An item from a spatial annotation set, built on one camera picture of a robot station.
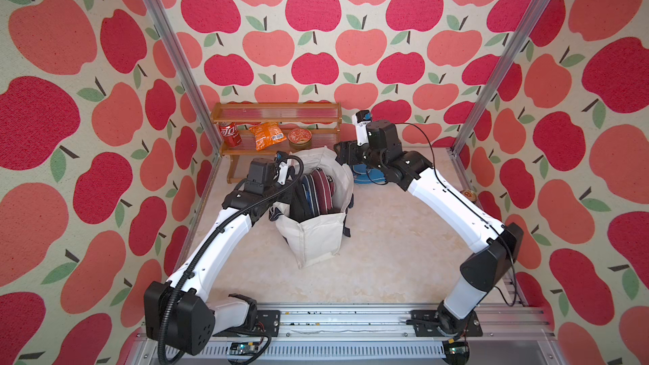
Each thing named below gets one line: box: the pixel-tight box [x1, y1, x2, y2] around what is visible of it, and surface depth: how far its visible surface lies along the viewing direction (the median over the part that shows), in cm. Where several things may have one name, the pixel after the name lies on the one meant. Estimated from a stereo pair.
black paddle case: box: [289, 179, 311, 223], surface depth 84 cm
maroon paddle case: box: [311, 168, 336, 214], surface depth 86 cm
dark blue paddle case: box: [301, 174, 316, 218], surface depth 84 cm
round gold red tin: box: [287, 128, 313, 151], surface depth 101 cm
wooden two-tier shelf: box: [210, 102, 344, 184], surface depth 103 cm
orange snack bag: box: [248, 121, 288, 152], surface depth 103 cm
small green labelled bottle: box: [459, 189, 478, 203], surface depth 92 cm
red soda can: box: [218, 121, 242, 148], surface depth 97 cm
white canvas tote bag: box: [268, 146, 355, 270], surface depth 79 cm
